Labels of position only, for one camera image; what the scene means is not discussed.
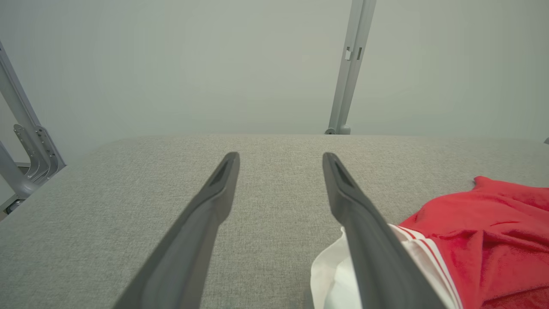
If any grey metal post with notch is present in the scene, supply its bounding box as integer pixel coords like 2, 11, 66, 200
325, 0, 377, 135

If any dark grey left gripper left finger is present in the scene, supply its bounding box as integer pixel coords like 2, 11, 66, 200
112, 151, 241, 309

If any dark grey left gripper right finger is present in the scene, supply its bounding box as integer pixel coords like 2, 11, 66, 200
323, 152, 446, 309

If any grey metal post with brackets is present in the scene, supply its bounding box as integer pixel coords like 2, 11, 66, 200
0, 41, 66, 183

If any red garment with white stripes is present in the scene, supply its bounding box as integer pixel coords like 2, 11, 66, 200
310, 176, 549, 309

